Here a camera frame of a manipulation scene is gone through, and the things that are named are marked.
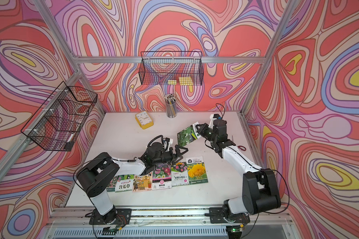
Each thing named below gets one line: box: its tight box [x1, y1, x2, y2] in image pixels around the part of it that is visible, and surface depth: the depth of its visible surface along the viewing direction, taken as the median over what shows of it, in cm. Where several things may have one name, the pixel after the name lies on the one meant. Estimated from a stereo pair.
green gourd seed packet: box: [177, 121, 201, 147], surface depth 88 cm
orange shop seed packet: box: [132, 171, 153, 193], surface depth 86 cm
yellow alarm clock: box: [134, 110, 155, 130], surface depth 114 cm
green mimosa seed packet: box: [114, 174, 135, 193], surface depth 86 cm
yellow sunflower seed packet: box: [185, 155, 209, 185], surface depth 90 cm
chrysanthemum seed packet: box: [152, 162, 173, 191], surface depth 88 cm
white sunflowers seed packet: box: [170, 161, 190, 187], surface depth 88 cm
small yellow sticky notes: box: [167, 79, 178, 85], surface depth 84 cm
